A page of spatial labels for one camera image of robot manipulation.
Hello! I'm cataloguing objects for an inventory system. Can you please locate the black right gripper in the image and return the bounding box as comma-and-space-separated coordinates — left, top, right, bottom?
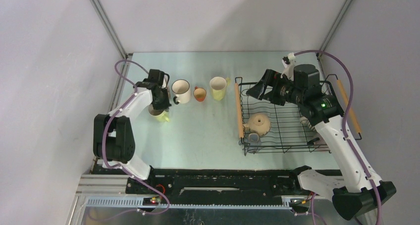
246, 69, 304, 107

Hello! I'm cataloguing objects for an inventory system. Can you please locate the light green mug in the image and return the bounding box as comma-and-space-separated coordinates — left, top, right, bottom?
148, 105, 170, 122

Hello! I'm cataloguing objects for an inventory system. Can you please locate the white mug black handle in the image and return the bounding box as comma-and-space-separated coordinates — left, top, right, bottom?
171, 79, 191, 105

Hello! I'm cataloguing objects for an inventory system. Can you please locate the beige round speckled mug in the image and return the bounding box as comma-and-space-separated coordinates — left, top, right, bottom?
243, 113, 271, 136

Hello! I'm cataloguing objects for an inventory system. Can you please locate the small red orange cup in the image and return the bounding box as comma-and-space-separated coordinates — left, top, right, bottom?
193, 87, 207, 102

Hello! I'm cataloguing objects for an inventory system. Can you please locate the yellow green faceted mug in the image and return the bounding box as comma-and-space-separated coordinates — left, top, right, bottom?
210, 76, 231, 101

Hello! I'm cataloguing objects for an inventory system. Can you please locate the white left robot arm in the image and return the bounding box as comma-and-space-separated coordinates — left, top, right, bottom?
93, 69, 171, 194

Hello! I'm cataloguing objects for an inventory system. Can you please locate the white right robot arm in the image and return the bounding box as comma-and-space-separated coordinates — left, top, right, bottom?
246, 64, 396, 220

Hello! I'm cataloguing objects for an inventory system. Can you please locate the striped grey white mug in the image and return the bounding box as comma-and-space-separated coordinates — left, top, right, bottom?
299, 116, 316, 131

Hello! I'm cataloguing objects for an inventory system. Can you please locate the small grey blue cup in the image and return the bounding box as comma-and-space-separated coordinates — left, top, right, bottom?
248, 133, 261, 146

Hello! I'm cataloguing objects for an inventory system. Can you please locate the black wire dish rack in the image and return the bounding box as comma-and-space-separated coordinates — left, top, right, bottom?
235, 73, 363, 157

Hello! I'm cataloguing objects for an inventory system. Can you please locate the left wooden rack handle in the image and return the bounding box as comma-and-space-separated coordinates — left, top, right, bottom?
234, 83, 244, 139

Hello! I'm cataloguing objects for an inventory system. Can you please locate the wooden rack handle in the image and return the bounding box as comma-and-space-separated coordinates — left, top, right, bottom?
234, 83, 244, 139
337, 79, 363, 135

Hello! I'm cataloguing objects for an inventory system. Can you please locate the right wooden rack handle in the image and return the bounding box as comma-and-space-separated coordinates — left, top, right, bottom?
337, 79, 363, 135

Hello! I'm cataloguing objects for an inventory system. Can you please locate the aluminium slotted rail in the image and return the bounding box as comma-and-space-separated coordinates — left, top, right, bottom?
85, 196, 291, 209

